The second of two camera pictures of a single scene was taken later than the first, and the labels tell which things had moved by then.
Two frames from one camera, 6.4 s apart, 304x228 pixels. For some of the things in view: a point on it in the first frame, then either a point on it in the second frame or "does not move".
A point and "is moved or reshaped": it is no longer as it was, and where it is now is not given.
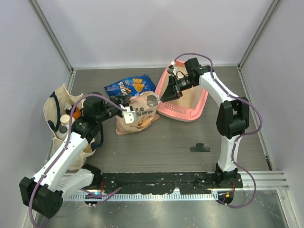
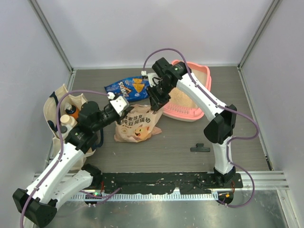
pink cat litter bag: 145,115 is moved or reshaped
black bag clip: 200,147 does not move
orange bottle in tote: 76,113 does not move
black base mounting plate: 164,183 does not move
